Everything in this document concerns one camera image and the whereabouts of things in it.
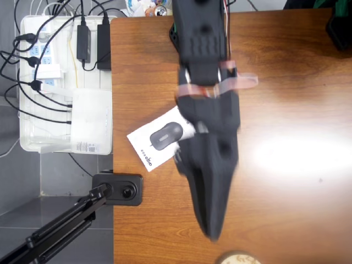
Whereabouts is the white orange mouse box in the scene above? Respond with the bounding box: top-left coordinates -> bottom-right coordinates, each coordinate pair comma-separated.
126,106 -> 199,173

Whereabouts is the black perforated idle robot base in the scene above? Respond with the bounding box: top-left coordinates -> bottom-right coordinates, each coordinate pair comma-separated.
325,8 -> 352,52

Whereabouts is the white router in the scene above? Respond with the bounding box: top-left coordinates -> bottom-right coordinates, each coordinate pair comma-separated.
40,84 -> 114,156

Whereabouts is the slim black power adapter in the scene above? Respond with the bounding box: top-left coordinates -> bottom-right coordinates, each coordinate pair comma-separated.
76,24 -> 92,63

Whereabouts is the black stand clamp base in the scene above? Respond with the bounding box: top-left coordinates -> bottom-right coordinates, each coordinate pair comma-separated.
91,170 -> 145,207

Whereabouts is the white power strip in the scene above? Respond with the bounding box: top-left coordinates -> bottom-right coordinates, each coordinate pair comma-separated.
26,16 -> 65,93

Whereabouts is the thin yellow wire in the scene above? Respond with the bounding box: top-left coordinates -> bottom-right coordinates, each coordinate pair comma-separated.
68,37 -> 80,89

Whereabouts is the metal drinks can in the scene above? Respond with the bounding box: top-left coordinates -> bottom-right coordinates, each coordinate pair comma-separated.
153,4 -> 168,18

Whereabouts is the clear adhesive tape strip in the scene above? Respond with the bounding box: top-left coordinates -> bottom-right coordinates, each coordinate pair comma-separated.
175,60 -> 259,98

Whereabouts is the white plastic cable tray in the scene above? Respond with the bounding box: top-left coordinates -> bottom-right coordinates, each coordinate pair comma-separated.
19,15 -> 114,155

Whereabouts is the round wooden coaster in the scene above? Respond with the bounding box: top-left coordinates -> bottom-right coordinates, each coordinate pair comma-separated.
218,250 -> 262,264

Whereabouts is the red white servo cable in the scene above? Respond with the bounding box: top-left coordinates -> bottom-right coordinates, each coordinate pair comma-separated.
222,0 -> 235,62

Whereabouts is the white plug adapter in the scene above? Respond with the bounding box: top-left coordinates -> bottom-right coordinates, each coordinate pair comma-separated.
36,63 -> 63,81

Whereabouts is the green plastic table clamp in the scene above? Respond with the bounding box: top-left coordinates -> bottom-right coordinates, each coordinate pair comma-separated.
313,0 -> 352,16

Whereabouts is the wide black power adapter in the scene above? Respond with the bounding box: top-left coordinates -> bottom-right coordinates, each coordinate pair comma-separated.
97,24 -> 112,71

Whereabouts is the black power plug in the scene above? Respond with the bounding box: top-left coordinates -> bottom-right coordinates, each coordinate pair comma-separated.
13,32 -> 38,45
29,79 -> 44,92
26,56 -> 42,69

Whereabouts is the crumpled plastic bag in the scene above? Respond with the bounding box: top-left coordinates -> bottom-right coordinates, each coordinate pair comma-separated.
125,0 -> 174,18

